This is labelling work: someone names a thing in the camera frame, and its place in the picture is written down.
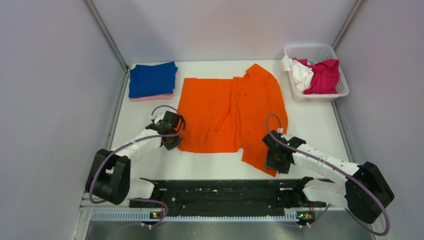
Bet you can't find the orange t shirt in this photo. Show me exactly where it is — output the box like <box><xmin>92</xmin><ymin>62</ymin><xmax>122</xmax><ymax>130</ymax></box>
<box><xmin>178</xmin><ymin>64</ymin><xmax>289</xmax><ymax>176</ymax></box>

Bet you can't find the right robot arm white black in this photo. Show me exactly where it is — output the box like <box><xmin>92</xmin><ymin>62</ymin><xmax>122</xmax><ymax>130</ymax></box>
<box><xmin>262</xmin><ymin>130</ymin><xmax>395</xmax><ymax>224</ymax></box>

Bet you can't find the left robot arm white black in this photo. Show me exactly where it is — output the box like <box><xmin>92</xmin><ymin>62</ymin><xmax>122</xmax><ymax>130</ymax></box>
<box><xmin>85</xmin><ymin>110</ymin><xmax>186</xmax><ymax>205</ymax></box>

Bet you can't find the folded pink t shirt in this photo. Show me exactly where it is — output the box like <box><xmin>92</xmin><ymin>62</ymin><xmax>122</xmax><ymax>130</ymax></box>
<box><xmin>129</xmin><ymin>88</ymin><xmax>175</xmax><ymax>102</ymax></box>

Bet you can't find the folded blue t shirt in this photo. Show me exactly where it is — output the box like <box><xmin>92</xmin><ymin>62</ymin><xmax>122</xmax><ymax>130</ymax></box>
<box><xmin>128</xmin><ymin>61</ymin><xmax>178</xmax><ymax>99</ymax></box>

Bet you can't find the crumpled white t shirt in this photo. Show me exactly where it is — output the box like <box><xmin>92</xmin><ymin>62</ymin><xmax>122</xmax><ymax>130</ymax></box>
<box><xmin>281</xmin><ymin>55</ymin><xmax>314</xmax><ymax>93</ymax></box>

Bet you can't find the crumpled magenta t shirt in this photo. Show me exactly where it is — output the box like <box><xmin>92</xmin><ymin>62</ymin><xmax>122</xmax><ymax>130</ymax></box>
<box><xmin>293</xmin><ymin>58</ymin><xmax>340</xmax><ymax>95</ymax></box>

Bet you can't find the white plastic laundry basket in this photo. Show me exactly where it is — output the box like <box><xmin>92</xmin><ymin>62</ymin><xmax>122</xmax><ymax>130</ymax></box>
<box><xmin>281</xmin><ymin>44</ymin><xmax>349</xmax><ymax>102</ymax></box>

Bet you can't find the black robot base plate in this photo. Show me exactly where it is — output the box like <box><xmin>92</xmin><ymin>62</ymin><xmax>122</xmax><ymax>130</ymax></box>
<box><xmin>150</xmin><ymin>179</ymin><xmax>326</xmax><ymax>217</ymax></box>

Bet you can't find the aluminium frame rail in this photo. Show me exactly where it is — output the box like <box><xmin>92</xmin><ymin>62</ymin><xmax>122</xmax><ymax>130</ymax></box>
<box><xmin>79</xmin><ymin>192</ymin><xmax>100</xmax><ymax>210</ymax></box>

